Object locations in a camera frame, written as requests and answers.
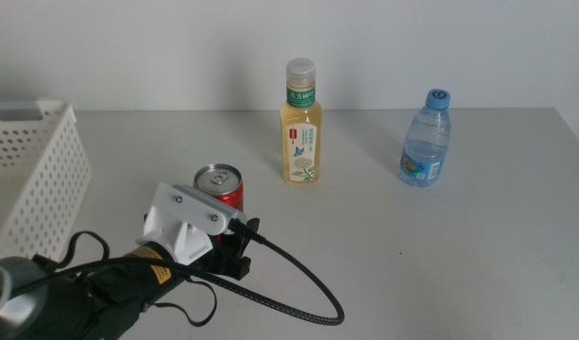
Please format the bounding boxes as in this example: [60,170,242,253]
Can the thin black wire loop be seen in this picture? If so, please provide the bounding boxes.
[33,229,220,329]

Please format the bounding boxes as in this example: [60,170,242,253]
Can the clear water bottle blue cap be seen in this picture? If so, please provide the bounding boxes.
[398,88,452,189]

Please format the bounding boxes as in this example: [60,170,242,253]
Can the red soda can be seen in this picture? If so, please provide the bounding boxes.
[192,162,245,214]

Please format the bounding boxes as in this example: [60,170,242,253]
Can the yellow tea bottle green label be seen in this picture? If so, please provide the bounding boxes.
[279,57,324,186]

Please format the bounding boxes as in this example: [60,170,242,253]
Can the white perforated plastic basket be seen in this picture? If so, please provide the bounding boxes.
[0,97,94,264]

